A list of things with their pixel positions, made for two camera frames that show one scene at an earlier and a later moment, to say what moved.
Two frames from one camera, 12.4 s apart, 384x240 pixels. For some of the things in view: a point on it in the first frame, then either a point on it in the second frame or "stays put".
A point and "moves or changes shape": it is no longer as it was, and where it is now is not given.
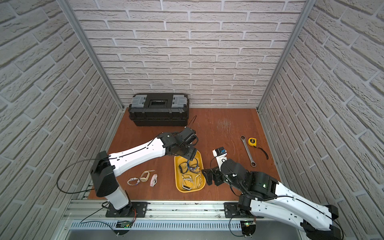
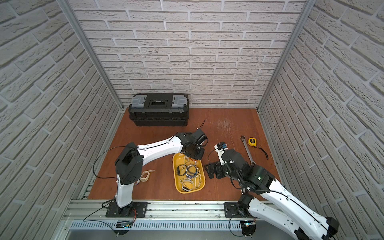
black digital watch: (180, 168) moves or changes shape
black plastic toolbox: (159, 109) stays put
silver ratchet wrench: (253, 163) stays put
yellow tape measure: (252, 142) stays put
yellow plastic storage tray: (189, 176) stays put
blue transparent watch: (191, 168) moves or changes shape
